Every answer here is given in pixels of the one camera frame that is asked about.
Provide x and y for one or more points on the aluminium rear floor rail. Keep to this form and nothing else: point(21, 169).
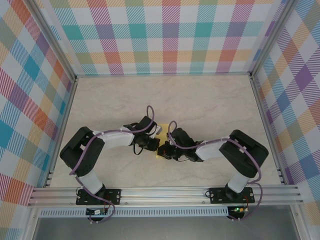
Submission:
point(162, 74)

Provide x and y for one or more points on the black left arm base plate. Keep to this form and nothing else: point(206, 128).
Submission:
point(115, 196)

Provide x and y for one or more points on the small left circuit board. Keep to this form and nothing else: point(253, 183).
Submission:
point(96, 212)

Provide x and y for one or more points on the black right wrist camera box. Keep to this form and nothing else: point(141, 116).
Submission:
point(182, 137)

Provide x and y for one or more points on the small circuit board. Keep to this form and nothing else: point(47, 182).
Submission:
point(96, 212)
point(238, 210)

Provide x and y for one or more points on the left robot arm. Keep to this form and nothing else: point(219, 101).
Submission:
point(117, 140)

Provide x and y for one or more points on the aluminium side floor rail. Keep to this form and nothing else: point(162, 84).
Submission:
point(62, 132)
point(267, 130)

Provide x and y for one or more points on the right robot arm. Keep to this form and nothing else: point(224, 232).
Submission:
point(207, 151)

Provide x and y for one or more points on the aluminium mounting rail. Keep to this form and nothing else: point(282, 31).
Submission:
point(162, 196)

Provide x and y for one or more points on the small right circuit board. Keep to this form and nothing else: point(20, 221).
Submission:
point(238, 210)

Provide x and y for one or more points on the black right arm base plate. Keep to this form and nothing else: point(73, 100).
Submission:
point(217, 196)

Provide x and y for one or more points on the grey metal panel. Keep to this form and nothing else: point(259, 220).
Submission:
point(162, 228)

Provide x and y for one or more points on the aluminium frame post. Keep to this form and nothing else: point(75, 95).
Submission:
point(53, 42)
point(272, 40)

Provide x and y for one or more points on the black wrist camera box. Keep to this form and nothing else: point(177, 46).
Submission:
point(182, 137)
point(146, 123)

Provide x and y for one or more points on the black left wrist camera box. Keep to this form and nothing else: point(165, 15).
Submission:
point(146, 123)

